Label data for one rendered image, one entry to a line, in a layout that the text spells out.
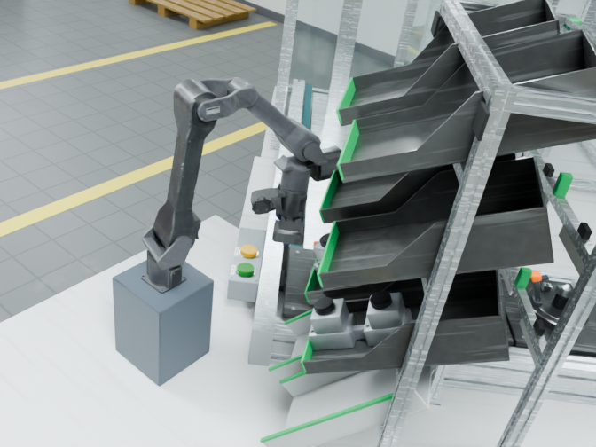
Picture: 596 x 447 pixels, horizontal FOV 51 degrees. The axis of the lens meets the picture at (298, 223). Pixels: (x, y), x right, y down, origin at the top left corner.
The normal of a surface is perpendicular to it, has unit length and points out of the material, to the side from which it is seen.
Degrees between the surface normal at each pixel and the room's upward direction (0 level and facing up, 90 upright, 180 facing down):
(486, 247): 90
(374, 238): 25
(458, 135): 90
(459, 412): 0
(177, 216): 60
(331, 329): 90
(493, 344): 90
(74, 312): 0
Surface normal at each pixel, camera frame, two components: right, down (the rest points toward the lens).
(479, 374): -0.04, 0.56
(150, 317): -0.63, 0.37
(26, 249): 0.13, -0.82
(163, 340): 0.77, 0.44
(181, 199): 0.54, 0.53
